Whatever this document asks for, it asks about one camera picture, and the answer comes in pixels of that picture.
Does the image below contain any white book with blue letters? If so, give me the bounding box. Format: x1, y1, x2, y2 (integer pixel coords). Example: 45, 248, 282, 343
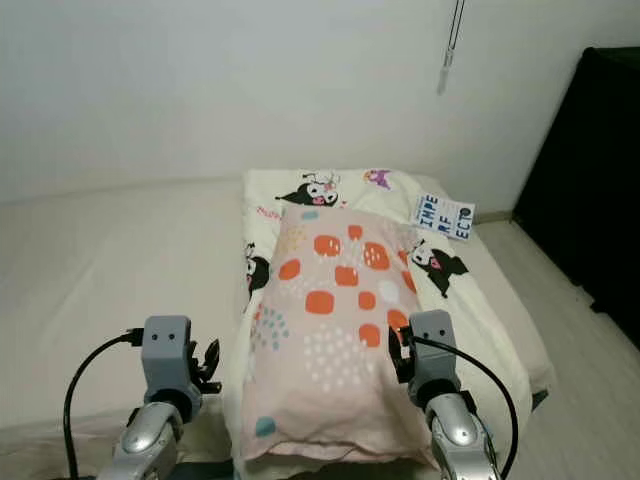
412, 193, 477, 242

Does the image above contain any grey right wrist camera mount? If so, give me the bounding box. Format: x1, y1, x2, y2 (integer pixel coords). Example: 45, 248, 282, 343
407, 309, 462, 401

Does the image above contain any cream cartoon print blanket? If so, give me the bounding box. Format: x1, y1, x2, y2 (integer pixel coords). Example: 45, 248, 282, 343
241, 168, 537, 473

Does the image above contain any pink pillow with orange patches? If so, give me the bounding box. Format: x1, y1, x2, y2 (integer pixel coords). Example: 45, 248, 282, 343
240, 204, 441, 471

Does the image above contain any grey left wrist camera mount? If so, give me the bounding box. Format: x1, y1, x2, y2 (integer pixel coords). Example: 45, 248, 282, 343
142, 315, 194, 394

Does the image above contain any black wardrobe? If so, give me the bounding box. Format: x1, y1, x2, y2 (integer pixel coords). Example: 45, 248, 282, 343
512, 46, 640, 351

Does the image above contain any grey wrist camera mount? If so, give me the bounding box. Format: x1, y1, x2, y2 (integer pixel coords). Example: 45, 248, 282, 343
407, 309, 462, 401
142, 315, 194, 394

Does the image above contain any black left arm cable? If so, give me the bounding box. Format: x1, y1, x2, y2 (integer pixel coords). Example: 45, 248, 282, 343
62, 329, 147, 480

